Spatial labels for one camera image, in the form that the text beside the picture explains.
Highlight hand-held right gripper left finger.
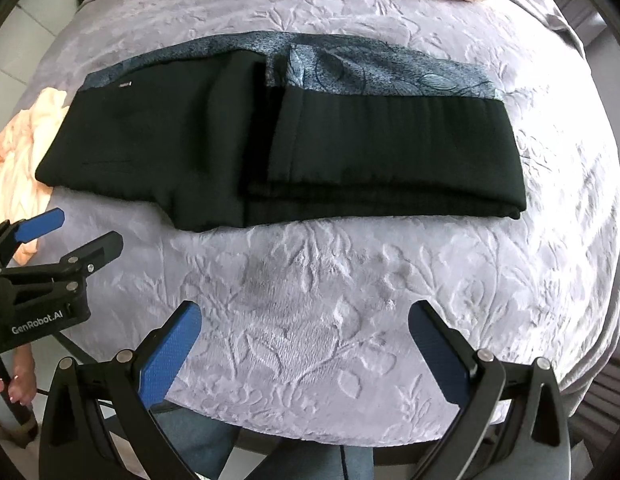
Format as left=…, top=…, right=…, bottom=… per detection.
left=37, top=300, right=203, bottom=480

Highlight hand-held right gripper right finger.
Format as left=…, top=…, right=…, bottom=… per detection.
left=407, top=300, right=576, bottom=480

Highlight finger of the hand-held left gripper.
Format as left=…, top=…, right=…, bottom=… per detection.
left=0, top=231, right=124, bottom=292
left=0, top=208, right=66, bottom=267

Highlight black pants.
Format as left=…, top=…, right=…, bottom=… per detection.
left=35, top=49, right=527, bottom=233

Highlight person's left hand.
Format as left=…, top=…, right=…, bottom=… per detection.
left=0, top=347, right=37, bottom=407

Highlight peach cloth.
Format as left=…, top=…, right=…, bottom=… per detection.
left=0, top=87, right=68, bottom=267

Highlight lavender embossed blanket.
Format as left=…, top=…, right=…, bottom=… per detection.
left=17, top=0, right=620, bottom=448

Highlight blue patterned cloth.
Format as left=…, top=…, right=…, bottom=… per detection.
left=82, top=31, right=506, bottom=106

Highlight grey cloth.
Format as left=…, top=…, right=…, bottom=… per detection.
left=482, top=0, right=588, bottom=48

